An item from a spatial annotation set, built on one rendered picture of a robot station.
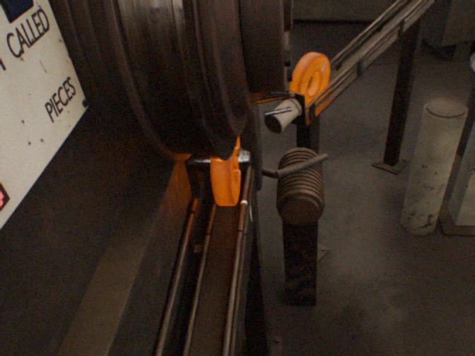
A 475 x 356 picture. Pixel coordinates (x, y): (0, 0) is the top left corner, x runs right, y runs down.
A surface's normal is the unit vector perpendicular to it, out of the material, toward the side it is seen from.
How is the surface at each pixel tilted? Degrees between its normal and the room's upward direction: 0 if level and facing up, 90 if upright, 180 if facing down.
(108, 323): 0
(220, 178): 72
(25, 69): 90
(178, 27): 79
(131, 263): 0
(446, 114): 0
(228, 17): 84
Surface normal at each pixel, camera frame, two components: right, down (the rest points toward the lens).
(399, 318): -0.09, -0.76
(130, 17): -0.12, 0.49
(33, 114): 0.99, 0.00
